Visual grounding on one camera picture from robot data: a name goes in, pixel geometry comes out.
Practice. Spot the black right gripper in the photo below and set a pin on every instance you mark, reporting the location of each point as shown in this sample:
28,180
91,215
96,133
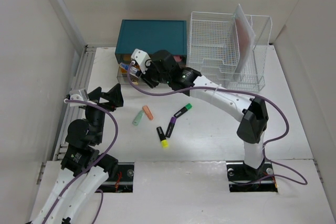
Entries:
145,78

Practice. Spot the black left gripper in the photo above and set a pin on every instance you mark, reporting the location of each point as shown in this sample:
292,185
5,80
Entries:
113,95

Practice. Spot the pink lid marker tube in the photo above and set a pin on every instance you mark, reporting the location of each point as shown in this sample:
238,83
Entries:
178,58

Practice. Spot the clear blue cap bottle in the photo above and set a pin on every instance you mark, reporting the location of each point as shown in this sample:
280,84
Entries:
127,68

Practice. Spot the green cap black highlighter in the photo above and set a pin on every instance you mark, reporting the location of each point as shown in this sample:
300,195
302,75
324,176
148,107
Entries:
183,110

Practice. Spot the purple cap black highlighter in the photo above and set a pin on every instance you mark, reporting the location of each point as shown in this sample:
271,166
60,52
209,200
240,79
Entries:
170,127

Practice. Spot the yellow cap black highlighter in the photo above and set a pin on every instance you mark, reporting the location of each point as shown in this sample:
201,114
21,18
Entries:
162,137

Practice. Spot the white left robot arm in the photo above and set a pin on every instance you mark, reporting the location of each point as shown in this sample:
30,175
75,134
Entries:
83,169

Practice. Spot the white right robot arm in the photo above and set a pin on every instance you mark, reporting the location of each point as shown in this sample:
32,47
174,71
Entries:
252,115

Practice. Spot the teal drawer organizer box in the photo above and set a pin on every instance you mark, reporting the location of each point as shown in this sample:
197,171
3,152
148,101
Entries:
152,36

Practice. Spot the green translucent plastic case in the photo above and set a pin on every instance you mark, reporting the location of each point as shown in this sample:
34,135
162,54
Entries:
138,118

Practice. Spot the orange plastic case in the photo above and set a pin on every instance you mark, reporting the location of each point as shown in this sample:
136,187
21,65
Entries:
148,112

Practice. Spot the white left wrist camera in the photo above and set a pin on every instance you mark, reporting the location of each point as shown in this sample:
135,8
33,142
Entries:
76,95

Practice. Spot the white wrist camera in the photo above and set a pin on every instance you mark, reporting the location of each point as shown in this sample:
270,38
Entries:
76,95
142,59

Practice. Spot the aluminium rail frame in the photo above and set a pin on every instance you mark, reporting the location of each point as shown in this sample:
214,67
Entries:
71,111

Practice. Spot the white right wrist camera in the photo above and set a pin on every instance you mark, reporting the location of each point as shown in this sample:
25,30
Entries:
142,59

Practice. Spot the white wire file rack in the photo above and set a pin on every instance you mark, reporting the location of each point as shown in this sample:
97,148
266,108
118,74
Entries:
213,50

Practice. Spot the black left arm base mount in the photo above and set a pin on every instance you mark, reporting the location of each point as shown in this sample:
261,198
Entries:
122,182

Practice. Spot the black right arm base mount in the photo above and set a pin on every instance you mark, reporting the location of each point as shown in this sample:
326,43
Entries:
243,179

